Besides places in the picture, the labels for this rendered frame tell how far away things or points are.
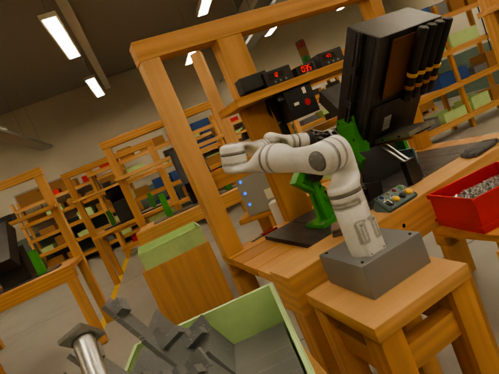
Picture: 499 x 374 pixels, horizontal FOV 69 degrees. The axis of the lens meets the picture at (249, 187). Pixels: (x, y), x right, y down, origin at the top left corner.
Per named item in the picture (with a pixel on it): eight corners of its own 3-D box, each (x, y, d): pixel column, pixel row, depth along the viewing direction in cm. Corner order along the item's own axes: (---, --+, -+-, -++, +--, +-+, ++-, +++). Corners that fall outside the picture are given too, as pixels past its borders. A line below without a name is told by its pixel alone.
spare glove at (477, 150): (478, 145, 174) (477, 140, 174) (502, 141, 165) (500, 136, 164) (454, 161, 166) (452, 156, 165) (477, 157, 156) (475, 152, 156)
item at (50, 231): (154, 231, 1038) (119, 159, 1012) (47, 280, 973) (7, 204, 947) (154, 228, 1091) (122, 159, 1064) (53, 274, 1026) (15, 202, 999)
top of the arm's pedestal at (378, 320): (472, 276, 93) (467, 263, 93) (379, 344, 83) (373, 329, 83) (385, 257, 123) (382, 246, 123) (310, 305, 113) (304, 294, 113)
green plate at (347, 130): (373, 161, 162) (366, 114, 161) (359, 163, 158) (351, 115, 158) (356, 164, 172) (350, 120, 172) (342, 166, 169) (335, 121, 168)
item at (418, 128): (436, 125, 153) (434, 119, 153) (411, 139, 147) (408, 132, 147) (371, 140, 189) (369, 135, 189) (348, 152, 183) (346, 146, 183)
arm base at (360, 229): (390, 243, 99) (369, 185, 97) (365, 260, 96) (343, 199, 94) (367, 240, 108) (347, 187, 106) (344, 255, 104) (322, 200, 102)
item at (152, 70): (432, 144, 228) (378, -8, 216) (227, 257, 172) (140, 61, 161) (420, 146, 236) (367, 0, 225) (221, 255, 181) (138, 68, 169)
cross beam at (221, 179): (394, 106, 229) (389, 93, 228) (213, 191, 180) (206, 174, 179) (388, 108, 234) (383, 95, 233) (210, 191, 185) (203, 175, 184)
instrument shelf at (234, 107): (378, 54, 199) (376, 47, 198) (238, 107, 165) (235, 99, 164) (349, 70, 222) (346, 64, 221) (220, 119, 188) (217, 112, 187)
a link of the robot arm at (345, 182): (323, 137, 105) (344, 193, 107) (301, 148, 99) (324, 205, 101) (348, 129, 97) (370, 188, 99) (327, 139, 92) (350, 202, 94)
